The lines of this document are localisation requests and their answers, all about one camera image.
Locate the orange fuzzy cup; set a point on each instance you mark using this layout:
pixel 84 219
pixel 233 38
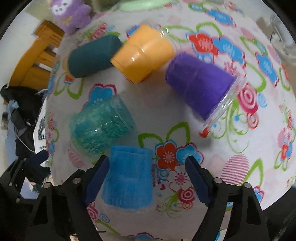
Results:
pixel 144 52

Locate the glass mason jar mug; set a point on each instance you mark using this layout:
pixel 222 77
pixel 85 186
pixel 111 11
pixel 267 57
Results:
pixel 284 43

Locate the white printed bag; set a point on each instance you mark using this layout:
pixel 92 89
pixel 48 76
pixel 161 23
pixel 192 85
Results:
pixel 39 134

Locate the purple fuzzy cup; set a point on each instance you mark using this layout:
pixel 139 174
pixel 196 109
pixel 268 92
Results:
pixel 206 88

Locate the blue fuzzy cup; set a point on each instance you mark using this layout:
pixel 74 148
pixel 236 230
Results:
pixel 129 183

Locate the green desk fan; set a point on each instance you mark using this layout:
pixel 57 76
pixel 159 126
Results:
pixel 142 5

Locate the purple plush toy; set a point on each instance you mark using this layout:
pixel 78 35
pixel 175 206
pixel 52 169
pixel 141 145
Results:
pixel 71 15

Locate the teal glitter cup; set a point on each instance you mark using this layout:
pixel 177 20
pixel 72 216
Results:
pixel 99 126

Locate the wooden chair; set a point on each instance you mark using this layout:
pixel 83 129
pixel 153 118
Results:
pixel 33 68

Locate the dark teal fuzzy cup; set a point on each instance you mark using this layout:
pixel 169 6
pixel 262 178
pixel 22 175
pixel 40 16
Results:
pixel 91 57

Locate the dark clothes pile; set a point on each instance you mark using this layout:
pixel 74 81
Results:
pixel 26 105

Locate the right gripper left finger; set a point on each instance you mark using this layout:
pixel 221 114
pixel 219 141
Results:
pixel 61 211

